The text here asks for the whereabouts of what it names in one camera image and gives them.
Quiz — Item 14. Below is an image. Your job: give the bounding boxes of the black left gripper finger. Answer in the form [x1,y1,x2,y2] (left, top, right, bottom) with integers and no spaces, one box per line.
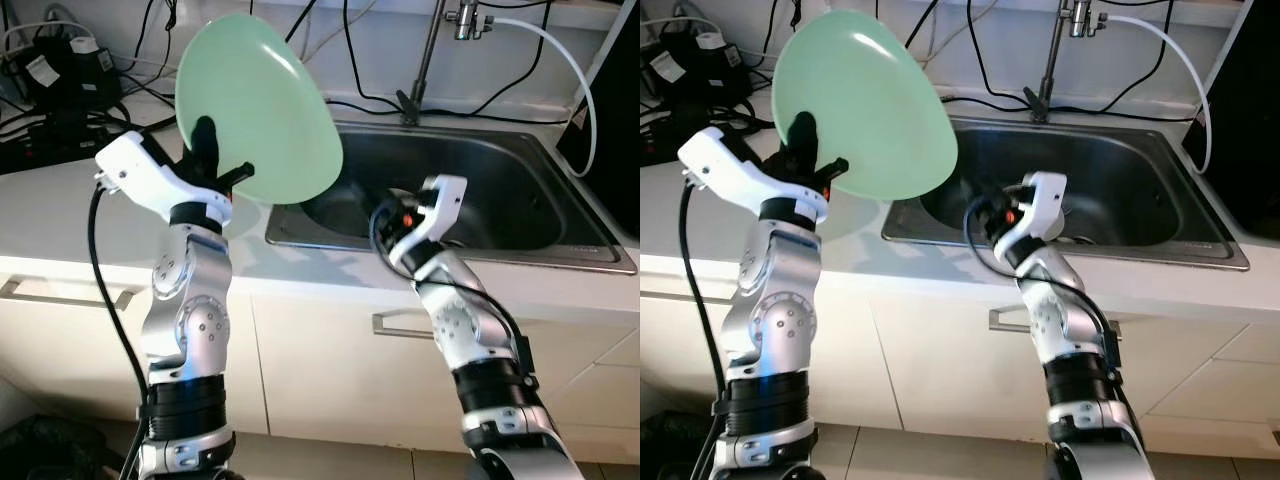
[784,110,822,176]
[190,114,222,179]

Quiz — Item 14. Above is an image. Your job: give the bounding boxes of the pale green plate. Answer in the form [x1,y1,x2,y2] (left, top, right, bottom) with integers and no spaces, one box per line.
[175,13,344,206]
[772,10,956,201]

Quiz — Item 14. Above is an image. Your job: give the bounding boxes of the chrome kitchen faucet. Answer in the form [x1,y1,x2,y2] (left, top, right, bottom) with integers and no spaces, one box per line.
[397,0,496,126]
[1022,0,1106,123]

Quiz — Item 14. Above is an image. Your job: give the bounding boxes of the white kitchen cabinet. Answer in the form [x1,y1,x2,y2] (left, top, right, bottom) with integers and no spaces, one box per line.
[640,255,1280,461]
[0,255,641,461]

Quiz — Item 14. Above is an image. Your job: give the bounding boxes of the black charger with white label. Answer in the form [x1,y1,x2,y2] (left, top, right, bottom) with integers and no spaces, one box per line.
[640,48,696,104]
[55,35,123,109]
[5,48,63,113]
[690,30,756,99]

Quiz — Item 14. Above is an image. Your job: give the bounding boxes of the stainless steel sink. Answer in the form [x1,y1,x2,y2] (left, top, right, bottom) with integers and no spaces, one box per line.
[880,115,1251,271]
[265,120,638,274]

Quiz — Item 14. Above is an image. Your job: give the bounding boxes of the black power strip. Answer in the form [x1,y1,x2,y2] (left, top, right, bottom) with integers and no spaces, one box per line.
[0,125,119,173]
[640,120,721,166]

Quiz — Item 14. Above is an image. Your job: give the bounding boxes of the large black appliance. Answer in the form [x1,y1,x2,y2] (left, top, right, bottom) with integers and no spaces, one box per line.
[1185,0,1280,236]
[555,0,641,241]

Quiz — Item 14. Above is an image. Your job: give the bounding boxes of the black rubbish bag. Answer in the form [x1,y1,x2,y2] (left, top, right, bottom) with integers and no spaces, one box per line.
[0,415,116,480]
[640,410,723,480]

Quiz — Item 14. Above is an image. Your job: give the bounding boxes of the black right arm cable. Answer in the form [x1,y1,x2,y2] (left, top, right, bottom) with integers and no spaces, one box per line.
[962,195,1123,346]
[367,195,531,351]

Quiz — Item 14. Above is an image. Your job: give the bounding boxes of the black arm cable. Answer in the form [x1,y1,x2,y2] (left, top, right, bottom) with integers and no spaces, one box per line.
[88,180,159,480]
[962,195,1123,346]
[367,195,531,351]
[680,178,746,480]

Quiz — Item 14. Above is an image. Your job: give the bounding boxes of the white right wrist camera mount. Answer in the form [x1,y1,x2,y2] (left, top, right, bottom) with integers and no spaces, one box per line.
[388,175,469,266]
[995,172,1069,263]

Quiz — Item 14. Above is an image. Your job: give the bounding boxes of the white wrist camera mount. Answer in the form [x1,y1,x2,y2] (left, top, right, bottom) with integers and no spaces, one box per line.
[388,175,469,266]
[995,172,1069,263]
[677,125,829,223]
[95,130,233,223]

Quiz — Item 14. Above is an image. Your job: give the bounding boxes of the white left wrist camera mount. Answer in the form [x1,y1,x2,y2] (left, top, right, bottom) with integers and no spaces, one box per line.
[677,125,829,223]
[95,130,233,223]

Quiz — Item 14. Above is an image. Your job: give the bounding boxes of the silver cabinet handle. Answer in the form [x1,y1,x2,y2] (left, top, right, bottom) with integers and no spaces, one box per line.
[0,278,136,309]
[640,285,723,306]
[988,308,1049,336]
[372,310,441,339]

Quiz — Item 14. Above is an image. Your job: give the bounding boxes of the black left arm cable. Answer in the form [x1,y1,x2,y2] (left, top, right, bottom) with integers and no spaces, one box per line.
[88,180,159,480]
[680,178,746,480]

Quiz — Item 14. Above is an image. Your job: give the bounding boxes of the black wall cable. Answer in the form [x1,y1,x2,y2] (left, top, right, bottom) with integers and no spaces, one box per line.
[343,0,406,113]
[1102,0,1181,111]
[478,0,556,116]
[968,0,1033,106]

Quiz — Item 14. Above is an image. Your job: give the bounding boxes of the white flexible hose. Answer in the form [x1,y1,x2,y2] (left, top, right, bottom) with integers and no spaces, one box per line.
[493,15,598,179]
[1105,13,1213,173]

